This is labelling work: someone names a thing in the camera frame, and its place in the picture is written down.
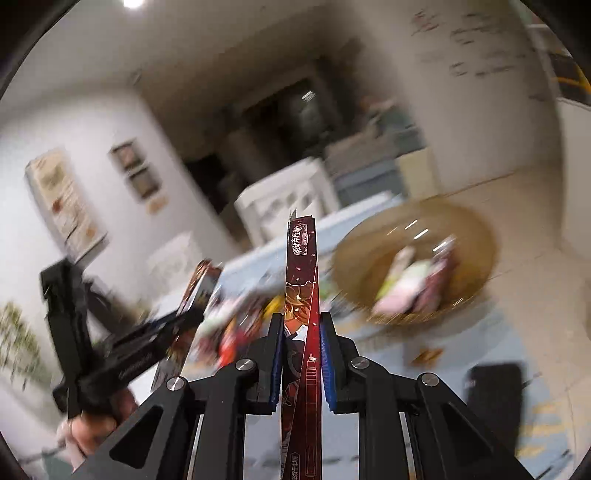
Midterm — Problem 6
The black rectangular object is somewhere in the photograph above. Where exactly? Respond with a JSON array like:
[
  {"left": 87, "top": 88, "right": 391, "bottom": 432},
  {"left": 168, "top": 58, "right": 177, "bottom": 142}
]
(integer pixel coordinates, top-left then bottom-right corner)
[{"left": 464, "top": 362, "right": 527, "bottom": 439}]

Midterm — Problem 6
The woven brown basket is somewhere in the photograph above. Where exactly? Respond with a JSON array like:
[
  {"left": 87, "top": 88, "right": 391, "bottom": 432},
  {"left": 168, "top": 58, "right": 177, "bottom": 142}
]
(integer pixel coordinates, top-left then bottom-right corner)
[{"left": 332, "top": 196, "right": 502, "bottom": 326}]

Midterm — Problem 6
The green plant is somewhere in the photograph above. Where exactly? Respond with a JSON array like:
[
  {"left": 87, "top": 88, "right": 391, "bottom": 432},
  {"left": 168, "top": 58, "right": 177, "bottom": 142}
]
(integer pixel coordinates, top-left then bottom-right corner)
[{"left": 0, "top": 302, "right": 47, "bottom": 384}]

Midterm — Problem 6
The white wooden chair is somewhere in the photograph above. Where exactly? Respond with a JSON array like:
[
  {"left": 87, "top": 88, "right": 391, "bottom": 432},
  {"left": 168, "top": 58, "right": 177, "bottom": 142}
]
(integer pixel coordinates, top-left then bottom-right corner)
[{"left": 233, "top": 157, "right": 342, "bottom": 245}]

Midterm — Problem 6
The blue patterned tablecloth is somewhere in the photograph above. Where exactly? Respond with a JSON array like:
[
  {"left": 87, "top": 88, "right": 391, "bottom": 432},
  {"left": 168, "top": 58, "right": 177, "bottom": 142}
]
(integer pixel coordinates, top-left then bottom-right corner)
[{"left": 152, "top": 191, "right": 573, "bottom": 480}]

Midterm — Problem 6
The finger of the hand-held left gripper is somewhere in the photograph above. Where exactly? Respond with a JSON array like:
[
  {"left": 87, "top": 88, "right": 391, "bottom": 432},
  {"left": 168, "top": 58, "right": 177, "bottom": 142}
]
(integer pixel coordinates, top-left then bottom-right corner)
[{"left": 148, "top": 307, "right": 206, "bottom": 352}]

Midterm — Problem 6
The pink white packet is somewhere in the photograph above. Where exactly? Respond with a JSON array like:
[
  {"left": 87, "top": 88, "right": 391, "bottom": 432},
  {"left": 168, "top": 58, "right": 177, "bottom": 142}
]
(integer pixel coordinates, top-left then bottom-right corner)
[{"left": 374, "top": 247, "right": 444, "bottom": 315}]

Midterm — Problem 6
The blue sofa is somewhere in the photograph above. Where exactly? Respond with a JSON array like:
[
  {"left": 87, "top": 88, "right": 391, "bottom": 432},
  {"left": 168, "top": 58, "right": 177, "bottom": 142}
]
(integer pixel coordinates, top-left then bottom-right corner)
[{"left": 323, "top": 124, "right": 430, "bottom": 204}]

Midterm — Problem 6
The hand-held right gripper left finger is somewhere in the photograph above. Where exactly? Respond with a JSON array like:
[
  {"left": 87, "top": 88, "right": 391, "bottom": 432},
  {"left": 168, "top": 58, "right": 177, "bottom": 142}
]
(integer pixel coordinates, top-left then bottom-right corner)
[{"left": 71, "top": 313, "right": 284, "bottom": 480}]

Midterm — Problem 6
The cream white board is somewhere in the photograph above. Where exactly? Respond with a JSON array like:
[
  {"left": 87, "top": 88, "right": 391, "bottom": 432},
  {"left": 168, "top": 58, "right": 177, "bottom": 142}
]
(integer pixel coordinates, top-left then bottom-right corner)
[{"left": 399, "top": 148, "right": 439, "bottom": 199}]

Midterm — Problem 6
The long red printed box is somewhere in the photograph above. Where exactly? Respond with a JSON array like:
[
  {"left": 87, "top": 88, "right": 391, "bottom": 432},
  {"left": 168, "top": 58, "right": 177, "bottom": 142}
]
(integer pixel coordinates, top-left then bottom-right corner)
[
  {"left": 279, "top": 215, "right": 321, "bottom": 480},
  {"left": 152, "top": 261, "right": 222, "bottom": 393}
]

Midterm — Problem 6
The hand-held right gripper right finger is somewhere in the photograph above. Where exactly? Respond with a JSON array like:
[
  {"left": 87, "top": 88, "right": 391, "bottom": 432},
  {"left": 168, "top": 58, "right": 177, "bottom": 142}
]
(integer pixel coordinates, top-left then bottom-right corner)
[{"left": 320, "top": 312, "right": 536, "bottom": 480}]

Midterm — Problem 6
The small framed wall picture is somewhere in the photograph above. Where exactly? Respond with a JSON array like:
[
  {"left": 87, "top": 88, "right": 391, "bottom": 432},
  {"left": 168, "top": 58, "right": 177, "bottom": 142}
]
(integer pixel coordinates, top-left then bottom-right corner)
[
  {"left": 127, "top": 166, "right": 160, "bottom": 200},
  {"left": 111, "top": 141, "right": 148, "bottom": 174}
]

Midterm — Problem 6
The large framed wall poster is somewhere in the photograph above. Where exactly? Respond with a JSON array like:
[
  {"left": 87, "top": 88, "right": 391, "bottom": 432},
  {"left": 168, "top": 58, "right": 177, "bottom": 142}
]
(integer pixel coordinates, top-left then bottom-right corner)
[{"left": 25, "top": 148, "right": 109, "bottom": 259}]

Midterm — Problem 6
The person's left hand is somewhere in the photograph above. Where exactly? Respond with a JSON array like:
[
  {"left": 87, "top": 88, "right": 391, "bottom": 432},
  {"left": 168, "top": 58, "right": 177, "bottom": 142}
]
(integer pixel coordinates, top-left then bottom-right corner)
[{"left": 58, "top": 388, "right": 139, "bottom": 472}]

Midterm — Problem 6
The white bookshelf cabinet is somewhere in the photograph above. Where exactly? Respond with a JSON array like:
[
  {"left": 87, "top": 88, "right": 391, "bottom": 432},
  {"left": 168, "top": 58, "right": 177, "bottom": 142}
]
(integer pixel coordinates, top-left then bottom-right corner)
[{"left": 551, "top": 44, "right": 591, "bottom": 278}]

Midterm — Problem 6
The black wall sticker drawing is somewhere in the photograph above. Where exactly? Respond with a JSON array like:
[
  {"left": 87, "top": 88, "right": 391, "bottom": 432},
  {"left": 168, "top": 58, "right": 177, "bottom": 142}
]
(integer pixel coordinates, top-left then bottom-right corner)
[{"left": 411, "top": 11, "right": 550, "bottom": 102}]

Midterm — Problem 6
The dark red packet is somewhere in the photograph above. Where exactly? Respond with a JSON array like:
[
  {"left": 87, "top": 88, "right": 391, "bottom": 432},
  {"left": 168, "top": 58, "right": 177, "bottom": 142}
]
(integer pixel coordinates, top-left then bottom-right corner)
[{"left": 416, "top": 235, "right": 462, "bottom": 315}]

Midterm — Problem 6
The dark glass door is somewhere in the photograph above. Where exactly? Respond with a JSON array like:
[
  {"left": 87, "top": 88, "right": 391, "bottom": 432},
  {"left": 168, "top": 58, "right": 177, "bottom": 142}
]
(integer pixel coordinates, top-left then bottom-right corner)
[{"left": 222, "top": 55, "right": 352, "bottom": 176}]

